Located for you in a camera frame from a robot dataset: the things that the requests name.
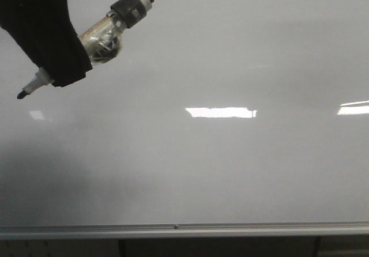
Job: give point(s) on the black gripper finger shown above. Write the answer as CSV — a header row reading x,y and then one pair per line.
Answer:
x,y
43,30

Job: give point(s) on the black whiteboard marker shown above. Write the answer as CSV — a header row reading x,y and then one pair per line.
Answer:
x,y
101,43

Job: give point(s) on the white whiteboard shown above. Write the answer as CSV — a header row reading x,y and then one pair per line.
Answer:
x,y
214,112

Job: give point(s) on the aluminium whiteboard frame rail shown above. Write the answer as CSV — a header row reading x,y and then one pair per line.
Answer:
x,y
166,231

